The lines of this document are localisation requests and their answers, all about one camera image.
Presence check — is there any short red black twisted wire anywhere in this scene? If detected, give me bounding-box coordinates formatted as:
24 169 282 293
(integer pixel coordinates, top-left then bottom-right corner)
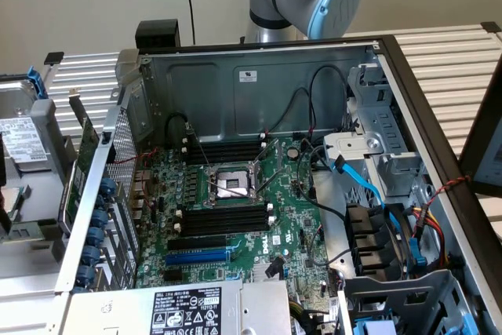
104 146 162 168

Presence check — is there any bare silver hard disk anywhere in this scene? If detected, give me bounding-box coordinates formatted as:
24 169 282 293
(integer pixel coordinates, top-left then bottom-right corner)
0 78 38 120

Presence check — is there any black RAM slot bank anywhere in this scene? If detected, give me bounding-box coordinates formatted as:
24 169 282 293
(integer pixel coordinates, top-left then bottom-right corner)
173 202 276 238
181 133 268 164

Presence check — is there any black looped wire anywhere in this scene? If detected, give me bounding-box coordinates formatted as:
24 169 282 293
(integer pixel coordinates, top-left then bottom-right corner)
269 86 315 135
307 65 351 135

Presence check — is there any green Dell motherboard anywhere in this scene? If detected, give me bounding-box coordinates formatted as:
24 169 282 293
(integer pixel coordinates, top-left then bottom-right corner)
135 137 333 293

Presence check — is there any blue flat SATA wire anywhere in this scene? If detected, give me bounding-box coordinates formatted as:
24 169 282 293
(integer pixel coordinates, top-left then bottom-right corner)
331 156 413 269

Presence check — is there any blue expansion slot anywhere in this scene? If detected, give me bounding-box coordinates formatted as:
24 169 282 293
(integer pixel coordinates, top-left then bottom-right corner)
163 250 231 268

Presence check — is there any black box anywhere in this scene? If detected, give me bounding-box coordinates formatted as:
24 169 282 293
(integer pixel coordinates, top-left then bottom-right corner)
135 20 181 50

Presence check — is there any open grey PC case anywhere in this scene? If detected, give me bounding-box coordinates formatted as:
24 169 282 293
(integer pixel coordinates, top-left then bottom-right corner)
54 35 502 335

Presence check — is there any blue plastic disk bracket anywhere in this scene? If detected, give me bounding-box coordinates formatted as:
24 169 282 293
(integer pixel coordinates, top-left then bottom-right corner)
27 64 50 100

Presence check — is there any long red black twisted wire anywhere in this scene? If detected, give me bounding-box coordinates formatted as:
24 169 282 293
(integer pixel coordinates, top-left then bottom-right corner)
426 175 471 211

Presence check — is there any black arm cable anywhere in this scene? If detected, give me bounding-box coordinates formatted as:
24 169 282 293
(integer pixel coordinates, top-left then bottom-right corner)
183 0 197 45

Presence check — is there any hard disk with white label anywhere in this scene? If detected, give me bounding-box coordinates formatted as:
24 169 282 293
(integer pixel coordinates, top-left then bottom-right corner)
0 115 51 173

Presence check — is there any blue slot retention clip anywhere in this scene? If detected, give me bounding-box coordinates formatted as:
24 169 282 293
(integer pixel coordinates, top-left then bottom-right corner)
83 244 101 264
86 227 104 246
76 264 94 286
92 209 110 228
99 177 118 198

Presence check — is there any black fan shroud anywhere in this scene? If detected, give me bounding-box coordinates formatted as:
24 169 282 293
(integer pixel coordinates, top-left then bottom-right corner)
344 202 417 278

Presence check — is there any thin metal locking lever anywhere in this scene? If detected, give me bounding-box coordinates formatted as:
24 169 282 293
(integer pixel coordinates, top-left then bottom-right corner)
194 137 215 168
256 171 286 197

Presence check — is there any dark framed monitor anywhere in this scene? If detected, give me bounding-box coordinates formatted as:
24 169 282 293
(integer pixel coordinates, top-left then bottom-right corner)
457 67 502 197

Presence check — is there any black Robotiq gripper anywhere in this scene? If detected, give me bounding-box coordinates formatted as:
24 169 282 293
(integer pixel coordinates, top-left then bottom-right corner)
0 130 13 235

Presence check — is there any green graphics card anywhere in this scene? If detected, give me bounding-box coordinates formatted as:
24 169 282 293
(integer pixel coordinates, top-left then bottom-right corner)
57 86 102 235

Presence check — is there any blue wire connector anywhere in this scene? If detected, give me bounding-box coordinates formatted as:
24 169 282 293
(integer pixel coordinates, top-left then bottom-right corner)
409 237 428 270

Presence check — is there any long black expansion slot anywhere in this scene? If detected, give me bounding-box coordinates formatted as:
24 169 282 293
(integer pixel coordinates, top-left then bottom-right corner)
166 234 228 252

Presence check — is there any grey metal drive cage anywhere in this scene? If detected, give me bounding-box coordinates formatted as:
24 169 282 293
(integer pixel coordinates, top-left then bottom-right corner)
336 268 484 335

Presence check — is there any orange yellow red wire bundle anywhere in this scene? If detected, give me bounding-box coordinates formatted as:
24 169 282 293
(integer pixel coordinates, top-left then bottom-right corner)
407 204 449 269

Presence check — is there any silver CPU chip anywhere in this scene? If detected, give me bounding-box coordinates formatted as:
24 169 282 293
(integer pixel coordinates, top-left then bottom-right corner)
2 184 24 217

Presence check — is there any metal CPU socket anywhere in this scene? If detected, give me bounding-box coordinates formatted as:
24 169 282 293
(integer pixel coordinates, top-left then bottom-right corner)
203 160 264 209

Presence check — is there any silver power supply with label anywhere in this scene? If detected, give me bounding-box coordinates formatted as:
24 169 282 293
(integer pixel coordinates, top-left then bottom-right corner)
70 279 293 335

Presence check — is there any small silver heat sink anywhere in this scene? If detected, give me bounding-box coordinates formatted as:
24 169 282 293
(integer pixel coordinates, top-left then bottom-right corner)
252 262 284 283

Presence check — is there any metal socket cover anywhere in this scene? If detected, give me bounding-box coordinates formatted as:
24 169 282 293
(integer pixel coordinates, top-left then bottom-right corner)
253 137 284 173

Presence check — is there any grey metal disk bay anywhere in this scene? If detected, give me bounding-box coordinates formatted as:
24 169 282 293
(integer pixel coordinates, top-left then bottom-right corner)
323 63 428 199

